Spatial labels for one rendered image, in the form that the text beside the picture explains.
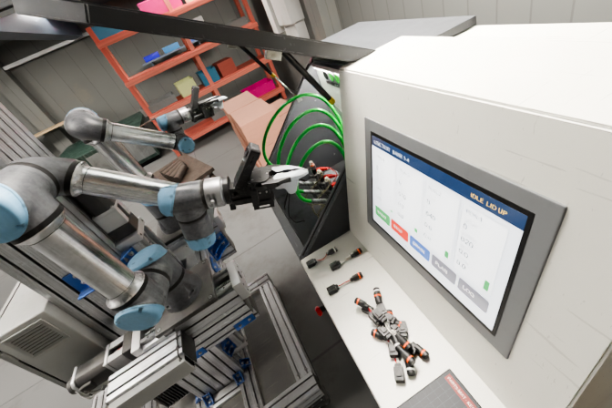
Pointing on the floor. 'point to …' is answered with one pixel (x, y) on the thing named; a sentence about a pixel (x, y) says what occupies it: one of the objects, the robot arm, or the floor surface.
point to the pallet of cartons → (255, 121)
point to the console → (525, 147)
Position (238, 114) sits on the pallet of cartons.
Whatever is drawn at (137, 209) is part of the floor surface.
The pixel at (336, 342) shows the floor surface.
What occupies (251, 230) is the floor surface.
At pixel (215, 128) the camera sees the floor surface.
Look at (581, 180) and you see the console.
